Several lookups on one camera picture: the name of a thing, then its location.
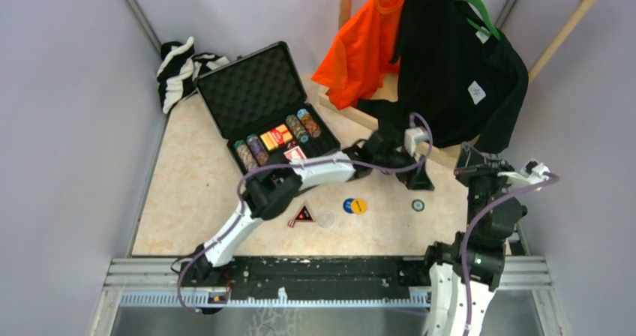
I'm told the red yellow chip stack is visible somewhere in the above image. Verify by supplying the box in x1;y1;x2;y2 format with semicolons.
296;109;322;139

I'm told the black white striped cloth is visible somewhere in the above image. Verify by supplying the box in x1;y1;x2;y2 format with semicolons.
156;36;230;115

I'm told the green orange chip stack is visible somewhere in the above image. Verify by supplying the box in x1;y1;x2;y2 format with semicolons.
285;115;310;143

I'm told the wooden clothes rack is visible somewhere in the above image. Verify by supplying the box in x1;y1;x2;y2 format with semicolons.
317;0;609;179

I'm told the black red triangle token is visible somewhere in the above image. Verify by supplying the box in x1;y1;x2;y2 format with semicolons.
292;205;316;224

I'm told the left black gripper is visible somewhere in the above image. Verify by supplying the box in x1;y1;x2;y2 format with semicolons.
374;141;434;193

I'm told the green 20 chip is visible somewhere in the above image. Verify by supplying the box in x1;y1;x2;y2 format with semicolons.
411;199;425;212

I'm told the clear dealer button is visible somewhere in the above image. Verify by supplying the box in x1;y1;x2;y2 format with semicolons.
316;211;335;229

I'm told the aluminium frame rail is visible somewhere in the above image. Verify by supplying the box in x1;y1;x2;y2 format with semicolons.
89;253;572;336

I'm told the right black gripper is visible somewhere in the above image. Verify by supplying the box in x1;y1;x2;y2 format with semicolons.
453;141;517;230

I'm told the yellow big blind button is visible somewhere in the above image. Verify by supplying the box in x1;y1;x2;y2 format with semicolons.
350;198;368;215

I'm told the green clothes hanger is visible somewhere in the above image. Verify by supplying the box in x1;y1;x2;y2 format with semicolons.
456;0;501;41

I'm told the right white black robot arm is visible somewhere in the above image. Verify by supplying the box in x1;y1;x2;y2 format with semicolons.
422;142;559;335

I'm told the blue small blind button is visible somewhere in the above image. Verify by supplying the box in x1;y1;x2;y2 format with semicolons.
343;198;353;214

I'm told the red playing card deck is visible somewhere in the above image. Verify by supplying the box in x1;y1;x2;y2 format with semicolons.
283;146;308;161

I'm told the orange boxed card deck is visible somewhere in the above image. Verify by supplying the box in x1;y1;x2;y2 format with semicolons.
259;124;293;152

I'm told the blue orange chip stack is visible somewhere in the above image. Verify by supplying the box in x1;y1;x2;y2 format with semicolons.
234;139;258;172

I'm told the orange t-shirt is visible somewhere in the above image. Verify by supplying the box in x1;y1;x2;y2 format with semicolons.
311;0;405;110

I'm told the black t-shirt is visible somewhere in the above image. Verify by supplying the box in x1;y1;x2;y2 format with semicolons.
356;0;529;154

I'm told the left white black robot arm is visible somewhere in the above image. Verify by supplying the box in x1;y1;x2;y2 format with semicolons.
181;125;433;287

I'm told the purple black chip stack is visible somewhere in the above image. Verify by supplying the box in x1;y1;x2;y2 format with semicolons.
246;134;269;166

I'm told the black poker set case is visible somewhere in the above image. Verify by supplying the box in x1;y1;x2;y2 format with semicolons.
196;41;341;174

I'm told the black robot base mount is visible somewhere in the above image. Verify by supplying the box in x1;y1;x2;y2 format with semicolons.
177;255;473;302

